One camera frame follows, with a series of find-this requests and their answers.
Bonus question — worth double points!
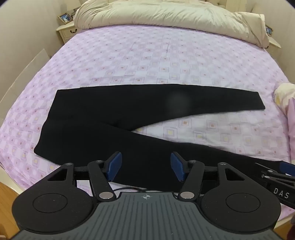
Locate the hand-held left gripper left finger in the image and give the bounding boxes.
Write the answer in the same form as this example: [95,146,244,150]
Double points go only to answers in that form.
[47,152,122,202]

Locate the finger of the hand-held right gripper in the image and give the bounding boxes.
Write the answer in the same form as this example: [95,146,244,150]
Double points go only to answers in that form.
[254,162,295,185]

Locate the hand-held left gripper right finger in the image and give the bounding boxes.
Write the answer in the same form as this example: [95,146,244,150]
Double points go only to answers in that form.
[170,152,247,201]

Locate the black pants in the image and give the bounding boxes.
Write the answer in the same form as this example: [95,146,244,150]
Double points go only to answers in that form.
[34,84,287,192]

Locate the purple and cream patterned blanket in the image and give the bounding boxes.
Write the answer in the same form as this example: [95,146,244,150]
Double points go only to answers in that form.
[274,82,295,139]

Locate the bed with purple patterned sheet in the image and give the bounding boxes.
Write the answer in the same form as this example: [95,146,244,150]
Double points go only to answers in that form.
[0,24,295,217]

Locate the cream nightstand with drawer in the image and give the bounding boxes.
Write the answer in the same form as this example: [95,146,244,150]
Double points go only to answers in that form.
[56,21,79,45]

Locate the beige duvet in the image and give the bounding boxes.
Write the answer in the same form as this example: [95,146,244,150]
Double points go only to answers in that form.
[73,0,270,48]

